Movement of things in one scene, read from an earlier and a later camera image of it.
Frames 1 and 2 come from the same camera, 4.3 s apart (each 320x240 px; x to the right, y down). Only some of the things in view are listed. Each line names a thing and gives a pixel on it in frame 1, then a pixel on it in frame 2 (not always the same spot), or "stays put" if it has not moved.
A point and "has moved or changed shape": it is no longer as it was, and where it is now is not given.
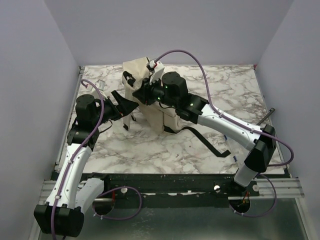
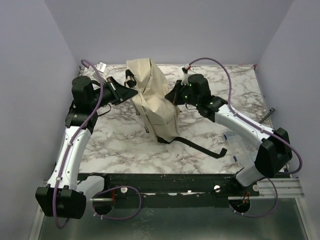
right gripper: x=144 y=94 → x=173 y=95
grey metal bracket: x=271 y=111 stays put
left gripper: x=124 y=107 → x=120 y=93
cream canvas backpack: x=154 y=117 has moved or changed shape
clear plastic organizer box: x=238 y=150 stays put
